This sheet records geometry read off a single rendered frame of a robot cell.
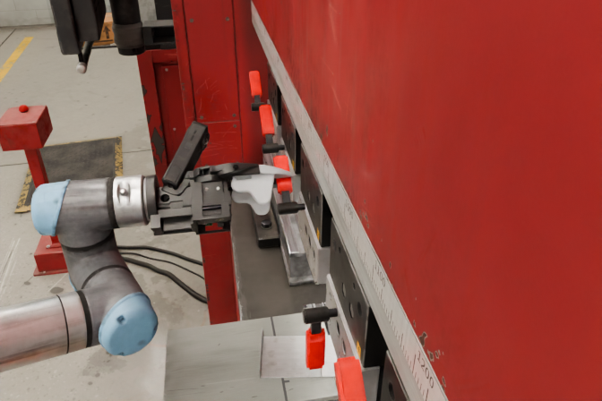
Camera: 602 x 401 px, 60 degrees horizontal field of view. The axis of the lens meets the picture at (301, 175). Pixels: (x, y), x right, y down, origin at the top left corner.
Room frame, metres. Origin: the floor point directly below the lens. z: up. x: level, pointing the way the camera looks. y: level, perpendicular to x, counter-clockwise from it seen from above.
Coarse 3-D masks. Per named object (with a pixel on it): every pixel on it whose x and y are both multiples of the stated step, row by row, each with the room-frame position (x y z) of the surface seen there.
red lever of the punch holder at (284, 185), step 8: (280, 160) 0.70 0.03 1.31; (288, 168) 0.70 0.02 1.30; (280, 184) 0.67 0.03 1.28; (288, 184) 0.67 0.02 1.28; (280, 192) 0.66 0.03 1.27; (288, 192) 0.66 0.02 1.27; (288, 200) 0.65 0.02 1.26; (280, 208) 0.64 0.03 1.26; (288, 208) 0.64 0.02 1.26; (296, 208) 0.64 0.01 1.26; (304, 208) 0.65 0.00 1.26
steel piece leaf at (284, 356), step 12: (288, 336) 0.63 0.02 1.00; (300, 336) 0.63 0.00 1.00; (264, 348) 0.60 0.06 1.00; (276, 348) 0.60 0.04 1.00; (288, 348) 0.60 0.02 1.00; (300, 348) 0.60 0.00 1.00; (264, 360) 0.58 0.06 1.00; (276, 360) 0.58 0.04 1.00; (288, 360) 0.58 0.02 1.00; (300, 360) 0.58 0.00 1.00; (264, 372) 0.56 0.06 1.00; (276, 372) 0.56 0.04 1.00; (288, 372) 0.56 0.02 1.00; (300, 372) 0.56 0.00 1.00; (312, 372) 0.56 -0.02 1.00
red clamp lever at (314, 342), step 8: (304, 312) 0.44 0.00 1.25; (312, 312) 0.44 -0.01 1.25; (320, 312) 0.44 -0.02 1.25; (328, 312) 0.44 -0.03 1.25; (336, 312) 0.44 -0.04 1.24; (304, 320) 0.44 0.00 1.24; (312, 320) 0.43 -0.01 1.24; (320, 320) 0.44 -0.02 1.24; (328, 320) 0.44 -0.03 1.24; (312, 328) 0.44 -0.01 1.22; (320, 328) 0.44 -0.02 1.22; (312, 336) 0.44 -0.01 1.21; (320, 336) 0.44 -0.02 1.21; (312, 344) 0.43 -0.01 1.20; (320, 344) 0.44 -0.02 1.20; (312, 352) 0.43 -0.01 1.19; (320, 352) 0.44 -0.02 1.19; (312, 360) 0.43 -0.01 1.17; (320, 360) 0.44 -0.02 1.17; (312, 368) 0.44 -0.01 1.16; (320, 368) 0.44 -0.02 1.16
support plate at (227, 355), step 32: (256, 320) 0.67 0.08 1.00; (288, 320) 0.67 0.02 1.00; (192, 352) 0.60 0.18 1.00; (224, 352) 0.60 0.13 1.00; (256, 352) 0.60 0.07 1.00; (192, 384) 0.54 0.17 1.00; (224, 384) 0.54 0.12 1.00; (256, 384) 0.54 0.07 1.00; (288, 384) 0.54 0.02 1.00; (320, 384) 0.54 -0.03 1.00
